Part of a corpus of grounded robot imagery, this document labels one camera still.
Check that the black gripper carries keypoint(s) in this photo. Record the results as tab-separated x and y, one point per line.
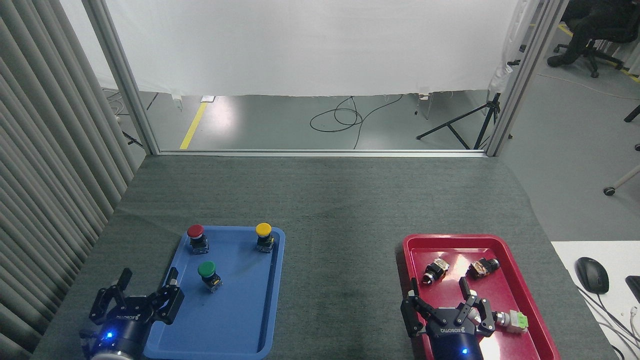
125	325
455	340

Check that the green push button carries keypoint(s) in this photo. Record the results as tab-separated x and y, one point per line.
206	270

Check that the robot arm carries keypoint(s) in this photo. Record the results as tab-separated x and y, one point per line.
112	356

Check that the red push button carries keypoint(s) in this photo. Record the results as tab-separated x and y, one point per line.
196	232

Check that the yellow push button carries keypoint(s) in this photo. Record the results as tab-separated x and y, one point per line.
263	230

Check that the red plastic tray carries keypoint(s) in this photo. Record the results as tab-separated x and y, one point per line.
505	295

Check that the blue plastic tray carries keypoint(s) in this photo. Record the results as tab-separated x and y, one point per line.
240	310

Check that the black computer mouse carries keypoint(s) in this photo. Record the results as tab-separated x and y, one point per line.
591	275

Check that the grey felt table cover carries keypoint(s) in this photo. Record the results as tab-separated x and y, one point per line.
340	210

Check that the white desk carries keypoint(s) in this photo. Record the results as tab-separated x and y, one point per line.
600	250

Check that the grey pleated curtain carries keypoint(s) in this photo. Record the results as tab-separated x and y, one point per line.
45	150

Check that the black keyboard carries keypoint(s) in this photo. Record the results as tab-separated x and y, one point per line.
634	287

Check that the black tripod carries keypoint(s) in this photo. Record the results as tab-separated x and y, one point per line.
492	112

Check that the white stand leg with wheel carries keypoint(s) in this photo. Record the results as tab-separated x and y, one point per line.
625	179

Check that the black stand leg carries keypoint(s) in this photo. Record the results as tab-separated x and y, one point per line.
633	113

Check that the black office chair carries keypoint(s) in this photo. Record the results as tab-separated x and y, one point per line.
592	52

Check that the white backdrop sheet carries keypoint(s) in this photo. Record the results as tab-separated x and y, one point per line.
300	45

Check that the black selector switch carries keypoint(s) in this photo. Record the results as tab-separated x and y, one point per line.
434	271

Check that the black knob switch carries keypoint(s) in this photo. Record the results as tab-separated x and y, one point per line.
482	267

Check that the silver switch with green block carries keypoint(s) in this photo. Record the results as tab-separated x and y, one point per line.
512	320

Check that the silver frame rail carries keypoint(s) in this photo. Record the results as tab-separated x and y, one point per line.
320	152

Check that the silver frame post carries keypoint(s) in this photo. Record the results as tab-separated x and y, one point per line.
525	75
120	70

